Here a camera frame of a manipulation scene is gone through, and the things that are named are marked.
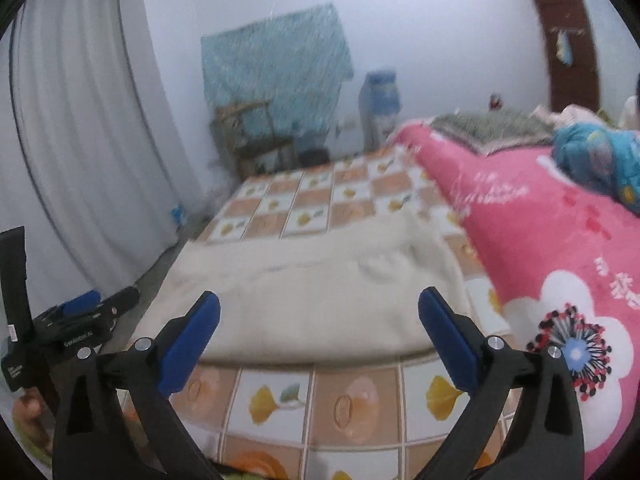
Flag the beige zip hoodie black stripes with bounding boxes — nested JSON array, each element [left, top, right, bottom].
[[132, 210, 472, 365]]

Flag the person in white clothes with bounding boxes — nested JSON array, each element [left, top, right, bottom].
[[617, 76, 640, 131]]

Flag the checkered ginkgo pattern bed sheet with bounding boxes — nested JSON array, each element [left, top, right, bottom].
[[114, 143, 522, 480]]

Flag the small blue white package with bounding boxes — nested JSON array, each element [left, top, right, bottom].
[[171, 205, 186, 229]]

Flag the white curtain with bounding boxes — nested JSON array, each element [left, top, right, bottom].
[[1, 0, 182, 313]]

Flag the pink floral blanket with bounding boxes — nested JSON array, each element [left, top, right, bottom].
[[392, 122, 639, 479]]

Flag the grey knitted blanket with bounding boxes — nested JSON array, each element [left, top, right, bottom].
[[431, 108, 554, 156]]

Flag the wooden chair black seat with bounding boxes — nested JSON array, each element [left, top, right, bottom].
[[213, 100, 296, 181]]

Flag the blue patterned quilt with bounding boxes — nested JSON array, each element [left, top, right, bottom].
[[552, 122, 639, 216]]

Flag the small red object on bed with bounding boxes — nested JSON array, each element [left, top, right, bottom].
[[489, 93, 503, 110]]

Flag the blue water dispenser bottle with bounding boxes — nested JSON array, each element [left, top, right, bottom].
[[359, 68, 401, 152]]

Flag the brown wooden door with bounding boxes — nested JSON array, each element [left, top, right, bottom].
[[534, 0, 600, 112]]

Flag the teal patterned hanging cloth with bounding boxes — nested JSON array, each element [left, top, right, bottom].
[[201, 3, 355, 133]]

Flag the blue cloth hanging on door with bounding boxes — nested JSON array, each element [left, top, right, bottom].
[[556, 29, 574, 67]]

